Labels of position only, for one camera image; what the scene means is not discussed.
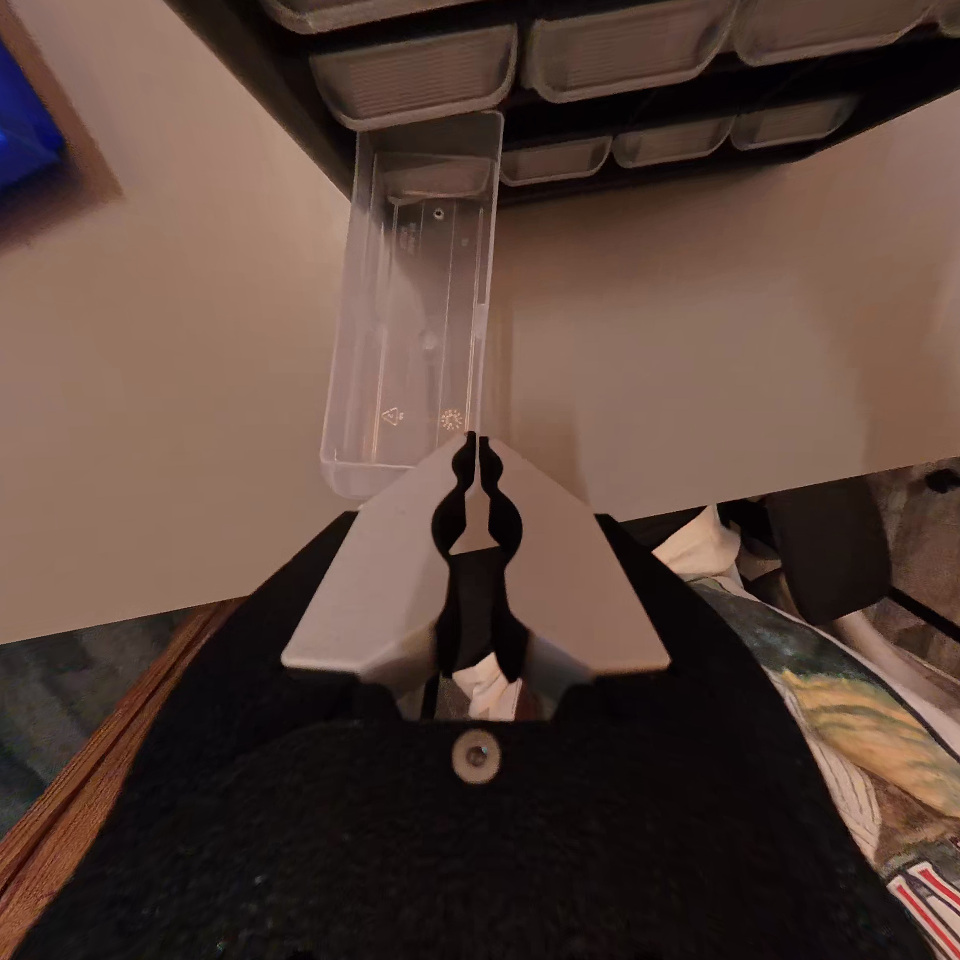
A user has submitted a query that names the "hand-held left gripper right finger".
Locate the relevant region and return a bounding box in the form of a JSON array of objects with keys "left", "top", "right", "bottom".
[{"left": 477, "top": 433, "right": 671, "bottom": 695}]

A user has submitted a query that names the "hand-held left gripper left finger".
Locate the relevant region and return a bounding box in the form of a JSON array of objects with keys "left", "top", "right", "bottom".
[{"left": 281, "top": 433, "right": 479, "bottom": 695}]

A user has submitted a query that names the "clear plastic storage drawer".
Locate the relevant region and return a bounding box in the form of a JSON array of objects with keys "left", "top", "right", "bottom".
[{"left": 320, "top": 111, "right": 505, "bottom": 500}]

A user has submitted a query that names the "black storage cabinet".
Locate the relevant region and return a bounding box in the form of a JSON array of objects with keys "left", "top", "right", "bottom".
[{"left": 163, "top": 0, "right": 960, "bottom": 213}]

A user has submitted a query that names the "blue plastic bin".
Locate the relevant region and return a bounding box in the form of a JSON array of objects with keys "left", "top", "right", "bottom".
[{"left": 0, "top": 36, "right": 67, "bottom": 198}]

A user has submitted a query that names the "bank of frosted drawers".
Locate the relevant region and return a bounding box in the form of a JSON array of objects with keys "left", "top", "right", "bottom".
[{"left": 258, "top": 0, "right": 960, "bottom": 189}]

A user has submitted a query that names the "wooden rail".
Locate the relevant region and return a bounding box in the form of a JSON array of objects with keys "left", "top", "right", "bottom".
[{"left": 0, "top": 596, "right": 252, "bottom": 912}]

